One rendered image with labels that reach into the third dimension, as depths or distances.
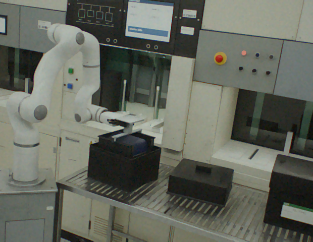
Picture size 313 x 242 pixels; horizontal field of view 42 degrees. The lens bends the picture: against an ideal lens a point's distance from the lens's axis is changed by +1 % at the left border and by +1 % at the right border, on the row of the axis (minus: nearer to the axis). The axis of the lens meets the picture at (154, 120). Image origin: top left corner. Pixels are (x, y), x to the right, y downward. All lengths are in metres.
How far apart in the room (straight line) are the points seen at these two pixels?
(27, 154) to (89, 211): 0.97
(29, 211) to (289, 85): 1.41
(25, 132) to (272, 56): 1.26
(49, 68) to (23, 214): 0.69
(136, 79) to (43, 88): 1.58
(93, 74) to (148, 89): 1.33
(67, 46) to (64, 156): 1.08
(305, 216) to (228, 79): 0.80
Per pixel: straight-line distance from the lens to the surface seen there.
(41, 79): 1.96
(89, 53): 2.12
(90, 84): 2.16
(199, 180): 2.02
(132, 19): 2.44
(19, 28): 2.93
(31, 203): 2.04
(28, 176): 2.06
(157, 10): 2.37
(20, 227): 2.09
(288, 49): 2.16
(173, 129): 2.33
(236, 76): 2.22
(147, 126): 2.67
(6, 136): 3.15
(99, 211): 2.82
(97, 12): 2.56
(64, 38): 1.97
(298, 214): 1.94
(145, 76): 3.42
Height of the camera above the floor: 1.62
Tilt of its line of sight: 15 degrees down
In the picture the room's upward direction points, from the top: 7 degrees clockwise
